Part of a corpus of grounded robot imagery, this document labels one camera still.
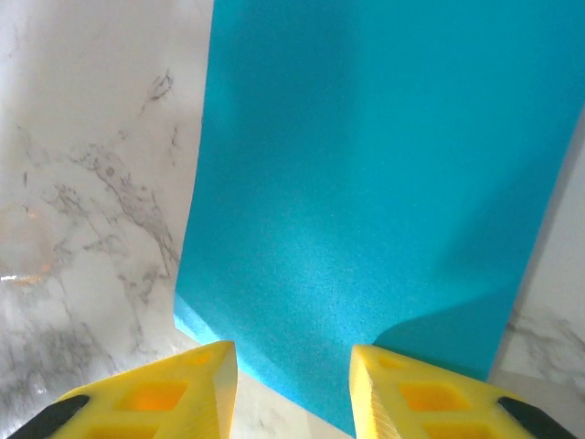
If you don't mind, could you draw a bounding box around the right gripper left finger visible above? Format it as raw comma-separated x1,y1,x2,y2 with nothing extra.
16,340,239,439

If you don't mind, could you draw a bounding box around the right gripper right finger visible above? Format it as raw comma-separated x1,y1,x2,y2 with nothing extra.
349,343,575,439

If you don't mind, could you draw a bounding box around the blue cloth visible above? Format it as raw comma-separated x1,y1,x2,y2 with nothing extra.
173,0,585,438

